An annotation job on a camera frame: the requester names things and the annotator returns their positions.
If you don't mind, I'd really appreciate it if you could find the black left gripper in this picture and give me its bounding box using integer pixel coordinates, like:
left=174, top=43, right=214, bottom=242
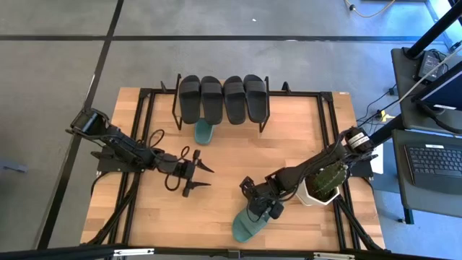
left=172, top=149, right=215, bottom=199

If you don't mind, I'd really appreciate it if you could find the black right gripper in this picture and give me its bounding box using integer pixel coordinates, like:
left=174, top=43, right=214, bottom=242
left=240, top=175, right=286, bottom=222

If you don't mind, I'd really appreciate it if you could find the green rubber slide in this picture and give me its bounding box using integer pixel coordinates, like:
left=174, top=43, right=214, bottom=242
left=232, top=200, right=286, bottom=244
left=193, top=117, right=217, bottom=147

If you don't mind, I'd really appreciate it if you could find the black rubber slide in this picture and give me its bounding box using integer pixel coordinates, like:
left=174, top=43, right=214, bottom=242
left=222, top=75, right=248, bottom=126
left=178, top=74, right=201, bottom=125
left=200, top=75, right=224, bottom=126
left=243, top=74, right=269, bottom=124

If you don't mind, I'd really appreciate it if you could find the white plant pot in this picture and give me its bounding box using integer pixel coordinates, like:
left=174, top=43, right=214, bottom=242
left=295, top=172, right=341, bottom=208

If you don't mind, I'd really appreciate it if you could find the green cactus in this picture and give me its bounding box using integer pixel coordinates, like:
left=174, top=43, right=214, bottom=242
left=310, top=160, right=348, bottom=199

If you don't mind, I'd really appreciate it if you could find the white paper sheet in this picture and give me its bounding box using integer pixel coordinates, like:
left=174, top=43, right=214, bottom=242
left=368, top=153, right=385, bottom=175

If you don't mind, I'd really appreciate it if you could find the black metal pole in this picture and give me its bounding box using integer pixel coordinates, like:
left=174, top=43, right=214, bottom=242
left=404, top=0, right=462, bottom=59
left=367, top=114, right=405, bottom=146

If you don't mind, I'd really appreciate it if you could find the grey desk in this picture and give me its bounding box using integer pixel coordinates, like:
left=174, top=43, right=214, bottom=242
left=392, top=129, right=462, bottom=225
left=391, top=46, right=462, bottom=135

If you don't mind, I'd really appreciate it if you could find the black keyboard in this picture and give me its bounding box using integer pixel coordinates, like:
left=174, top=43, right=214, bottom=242
left=403, top=143, right=462, bottom=196

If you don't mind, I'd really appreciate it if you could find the black computer monitor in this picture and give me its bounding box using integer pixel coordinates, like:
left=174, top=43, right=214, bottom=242
left=411, top=60, right=462, bottom=135

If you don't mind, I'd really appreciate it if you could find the black power adapter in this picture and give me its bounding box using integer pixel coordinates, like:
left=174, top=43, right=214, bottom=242
left=417, top=50, right=442, bottom=81

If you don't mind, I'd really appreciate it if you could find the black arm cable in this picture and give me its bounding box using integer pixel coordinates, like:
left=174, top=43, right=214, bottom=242
left=147, top=129, right=166, bottom=150
left=164, top=145, right=191, bottom=191

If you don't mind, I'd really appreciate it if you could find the black metal rig frame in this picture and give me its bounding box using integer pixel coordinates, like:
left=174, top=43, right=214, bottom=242
left=81, top=81, right=387, bottom=254

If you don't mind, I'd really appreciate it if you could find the black overhead camera beam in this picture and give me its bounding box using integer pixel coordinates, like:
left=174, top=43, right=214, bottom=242
left=0, top=244, right=462, bottom=260

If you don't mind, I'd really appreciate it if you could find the white cable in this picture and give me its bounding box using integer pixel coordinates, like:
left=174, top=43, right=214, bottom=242
left=396, top=46, right=462, bottom=103

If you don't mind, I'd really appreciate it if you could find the yellow floor cable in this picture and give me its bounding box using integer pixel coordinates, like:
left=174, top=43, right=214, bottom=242
left=344, top=0, right=397, bottom=19

